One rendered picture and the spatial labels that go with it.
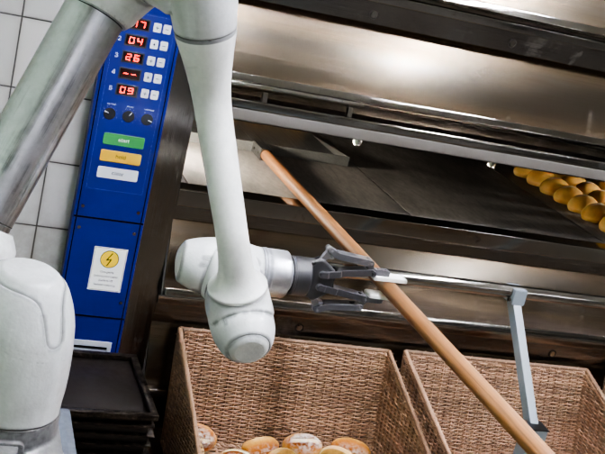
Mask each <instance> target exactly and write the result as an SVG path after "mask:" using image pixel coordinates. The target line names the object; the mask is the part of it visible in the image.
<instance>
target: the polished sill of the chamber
mask: <svg viewBox="0 0 605 454"><path fill-rule="evenodd" d="M242 192H243V191H242ZM243 198H244V205H245V212H246V215H253V216H259V217H266V218H273V219H279V220H286V221H292V222H305V223H311V224H318V225H321V224H320V223H319V222H318V221H317V220H316V219H315V218H314V217H313V215H312V214H311V213H310V212H309V211H308V210H307V209H306V208H305V206H304V205H303V204H302V203H301V202H300V201H299V200H298V199H292V198H286V197H280V196H273V195H262V194H256V193H250V192H243ZM319 204H320V205H321V206H322V207H323V208H324V209H325V210H326V211H327V212H328V213H329V214H330V215H331V217H332V218H333V219H334V220H335V221H336V222H337V223H338V224H339V225H340V226H341V227H342V228H345V229H351V230H358V231H364V232H377V233H383V234H391V235H397V236H403V237H410V238H417V239H423V240H430V241H443V242H449V243H455V244H463V245H469V246H475V247H483V248H489V249H496V250H508V251H515V252H521V253H528V254H535V255H541V256H548V257H555V258H561V259H573V260H580V261H587V262H593V263H601V264H605V244H604V243H598V242H591V241H579V240H573V239H566V238H560V237H554V236H547V235H542V234H535V233H529V232H517V231H511V230H504V229H498V228H492V227H485V226H479V225H473V224H467V223H460V222H449V221H442V220H436V219H430V218H423V217H417V216H410V215H405V214H398V213H387V212H380V211H374V210H367V209H361V208H355V207H348V206H342V205H336V204H324V203H319ZM176 205H181V206H187V207H193V208H200V209H207V210H211V205H210V199H209V195H208V189H207V186H200V185H194V184H187V183H181V184H180V188H179V193H178V198H177V201H176Z"/></svg>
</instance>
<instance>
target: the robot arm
mask: <svg viewBox="0 0 605 454"><path fill-rule="evenodd" d="M154 7H156V8H157V9H159V10H160V11H161V12H163V13H164V14H169V15H170V17H171V22H172V25H173V30H174V34H175V38H176V43H177V46H178V48H179V51H180V54H181V58H182V61H183V63H184V67H185V73H186V75H187V79H188V83H189V87H190V91H191V96H192V100H193V105H194V115H195V120H196V126H197V132H198V138H199V143H200V148H201V153H202V159H203V168H204V174H205V179H206V184H207V189H208V195H209V199H210V205H211V210H212V219H213V225H214V230H215V237H216V238H215V237H206V238H195V239H190V240H186V241H184V242H183V244H182V245H181V246H180V247H179V249H178V251H177V253H176V259H175V275H176V281H177V282H178V283H179V284H181V285H182V286H184V287H186V288H188V289H190V290H192V291H194V292H198V293H201V296H202V297H203V298H204V299H205V301H204V304H205V311H206V315H207V319H208V323H209V327H210V331H211V334H212V338H213V340H214V343H215V344H216V346H217V347H218V349H219V350H220V352H221V353H222V354H223V355H224V356H225V357H226V358H227V359H229V360H231V361H234V362H239V363H251V362H255V361H257V360H259V359H261V358H263V357H264V356H265V355H266V354H267V353H268V352H269V351H270V350H271V347H272V345H273V342H274V338H275V321H274V316H273V315H274V307H273V305H272V301H271V297H279V298H281V297H284V296H285V295H296V296H306V297H308V298H309V299H311V302H312V303H311V308H312V310H313V311H314V312H315V313H320V312H323V311H362V310H363V306H364V304H365V303H375V304H381V303H382V302H383V300H388V299H387V298H386V296H385V295H384V294H383V293H382V292H381V291H379V290H372V289H365V291H364V292H365V294H364V293H363V291H361V292H360V291H357V290H353V289H350V288H346V287H344V286H337V285H334V280H335V279H336V278H342V277H371V278H372V279H373V280H375V281H384V282H392V283H400V284H407V280H406V279H405V278H404V277H403V276H402V275H395V274H390V273H391V272H390V271H389V270H388V269H386V268H375V263H374V262H373V261H372V260H371V259H370V258H369V257H367V256H362V255H358V254H355V253H350V252H346V251H343V250H336V249H335V248H333V247H332V246H330V245H329V244H328V245H326V246H325V251H324V252H323V253H322V255H321V256H318V257H315V258H309V257H303V256H295V255H291V254H290V252H289V251H287V250H277V249H269V248H267V247H258V246H255V245H252V244H250V243H249V237H248V226H247V219H246V212H245V205H244V198H243V192H242V184H241V178H240V171H239V159H238V152H237V145H236V138H235V131H234V124H233V116H232V107H231V72H232V63H233V55H234V48H235V41H236V36H237V14H238V0H65V1H64V2H63V4H62V6H61V7H60V9H59V11H58V13H57V15H56V16H55V18H54V20H53V22H52V24H51V25H50V27H49V29H48V30H47V32H46V34H45V36H44V38H43V39H42V41H41V44H40V45H39V47H38V49H37V50H36V52H35V53H34V55H33V57H32V59H31V61H30V63H29V65H28V67H27V68H26V69H25V71H24V73H23V75H22V77H21V79H20V81H19V82H18V84H17V86H16V88H15V90H14V91H13V93H12V95H11V96H10V98H9V100H8V102H7V104H6V105H5V108H4V110H3V111H2V112H1V114H0V454H64V453H63V451H62V446H61V439H60V432H59V418H60V414H61V411H60V406H61V403H62V399H63V396H64V394H65V391H66V387H67V382H68V375H69V370H70V366H71V360H72V354H73V348H74V339H75V328H76V323H75V311H74V305H73V301H72V297H71V294H70V291H69V288H68V284H67V282H66V281H65V279H64V278H63V277H62V276H61V275H60V274H59V273H58V271H57V270H55V269H54V268H52V267H51V266H49V265H47V264H45V263H43V262H40V261H38V260H35V259H26V258H15V255H16V250H15V245H14V237H13V236H12V235H10V234H9V233H10V231H11V229H12V228H13V226H14V224H15V222H16V220H17V218H18V217H19V215H20V213H21V211H22V209H23V208H24V206H25V204H26V202H27V201H28V199H29V197H30V195H31V193H32V191H33V189H34V187H35V186H36V184H37V183H38V181H39V179H40V177H41V175H42V173H43V171H44V169H45V168H46V167H47V165H48V163H49V161H50V159H51V157H52V155H53V153H54V151H55V150H56V148H57V147H58V145H59V143H60V141H61V139H62V137H63V135H64V134H65V132H66V130H67V128H68V126H69V125H70V123H71V121H72V119H73V118H74V116H75V114H76V112H77V109H78V108H79V106H80V105H81V103H82V101H83V100H84V98H85V96H86V93H87V92H88V90H89V88H90V86H91V85H92V84H93V82H94V80H95V77H96V76H97V74H98V72H99V70H100V68H101V67H102V65H103V64H104V61H105V60H106V58H107V56H108V54H109V52H110V51H111V49H112V47H113V45H114V43H115V42H116V40H117V38H118V36H119V34H120V33H121V31H126V30H128V29H130V28H131V27H132V26H134V24H136V23H137V21H138V20H139V19H140V18H142V17H143V16H144V15H145V14H146V13H148V12H149V11H150V10H151V9H152V8H154ZM327 259H339V260H343V261H346V262H350V263H355V264H358V265H363V266H351V267H338V266H331V265H330V264H329V262H328V261H327ZM326 294H331V295H339V296H343V297H346V298H349V299H353V300H321V299H320V298H319V297H321V296H323V295H326ZM270 296H271V297H270ZM317 298H319V299H317ZM388 301H389V300H388Z"/></svg>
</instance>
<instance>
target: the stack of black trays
mask: <svg viewBox="0 0 605 454"><path fill-rule="evenodd" d="M60 408H63V409H69V410H70V415H71V422H72V427H73V432H74V439H75V444H76V450H77V454H149V449H148V448H150V444H149V438H155V436H154V432H153V430H152V428H153V429H155V425H154V422H153V421H158V418H159V416H158V411H157V408H156V406H155V404H154V401H153V398H152V396H151V393H150V391H149V387H148V384H147V381H146V379H145V377H144V374H143V371H142V369H141V366H140V362H139V360H138V357H137V355H136V354H126V353H114V352H103V351H91V350H73V354H72V360H71V366H70V370H69V375H68V382H67V387H66V391H65V394H64V396H63V399H62V403H61V406H60Z"/></svg>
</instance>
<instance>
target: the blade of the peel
mask: <svg viewBox="0 0 605 454"><path fill-rule="evenodd" d="M233 124H234V131H235V138H236V145H237V150H246V151H251V149H252V144H253V140H255V141H264V142H265V143H266V144H267V145H268V146H269V147H270V148H271V149H272V151H273V153H272V154H273V155H276V156H282V157H287V158H294V159H305V160H310V161H317V162H322V163H328V164H334V165H340V166H346V167H347V166H348V162H349V156H347V155H346V154H344V153H342V152H341V151H339V150H337V149H335V148H333V147H332V146H330V145H329V144H328V143H326V142H325V141H322V140H321V139H319V138H318V137H316V136H314V135H313V134H311V133H310V132H301V131H296V130H290V129H285V128H279V127H274V126H268V125H263V124H257V123H247V122H241V121H235V120H233ZM189 142H194V143H199V138H198V132H197V126H196V120H195V116H194V122H193V127H192V131H191V136H190V141H189Z"/></svg>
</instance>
